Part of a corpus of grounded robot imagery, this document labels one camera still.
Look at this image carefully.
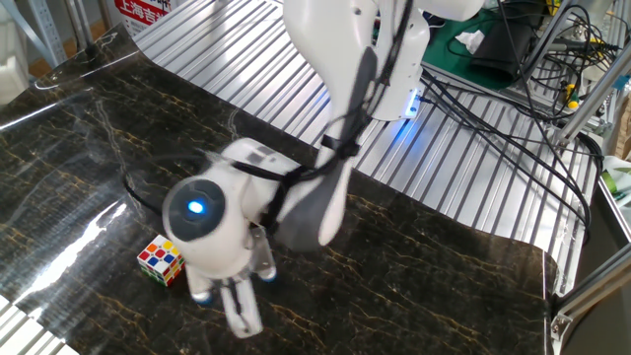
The green tape roll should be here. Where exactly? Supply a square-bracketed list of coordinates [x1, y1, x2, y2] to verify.
[599, 156, 631, 208]

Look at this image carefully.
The slanted aluminium profile post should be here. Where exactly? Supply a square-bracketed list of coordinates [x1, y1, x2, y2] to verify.
[555, 48, 631, 147]

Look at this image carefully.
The black marble-pattern mat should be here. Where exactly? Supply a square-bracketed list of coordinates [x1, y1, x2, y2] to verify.
[0, 24, 561, 355]

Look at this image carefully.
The black cable tangle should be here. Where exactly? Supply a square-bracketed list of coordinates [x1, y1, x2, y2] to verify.
[416, 0, 605, 243]

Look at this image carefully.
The yellow-green screwdriver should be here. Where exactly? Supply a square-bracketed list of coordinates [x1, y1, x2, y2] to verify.
[564, 82, 581, 110]

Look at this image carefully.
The black fabric pouch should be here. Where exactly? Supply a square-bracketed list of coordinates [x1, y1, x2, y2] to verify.
[468, 17, 537, 84]

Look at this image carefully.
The colourful Rubik's cube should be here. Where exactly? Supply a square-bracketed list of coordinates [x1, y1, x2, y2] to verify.
[136, 234, 187, 288]

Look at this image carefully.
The red-white printed carton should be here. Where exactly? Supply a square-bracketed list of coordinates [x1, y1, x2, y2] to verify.
[113, 0, 174, 36]

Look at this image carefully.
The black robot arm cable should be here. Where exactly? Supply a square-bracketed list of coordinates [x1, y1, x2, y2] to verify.
[121, 0, 415, 238]

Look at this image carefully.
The green cutting mat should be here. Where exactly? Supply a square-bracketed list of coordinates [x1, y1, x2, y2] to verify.
[421, 0, 525, 91]

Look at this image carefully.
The grey aluminium frame corner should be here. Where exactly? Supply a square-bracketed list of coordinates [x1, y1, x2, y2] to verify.
[549, 244, 631, 342]

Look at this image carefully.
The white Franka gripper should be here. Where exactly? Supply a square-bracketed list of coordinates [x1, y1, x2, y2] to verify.
[184, 226, 279, 340]

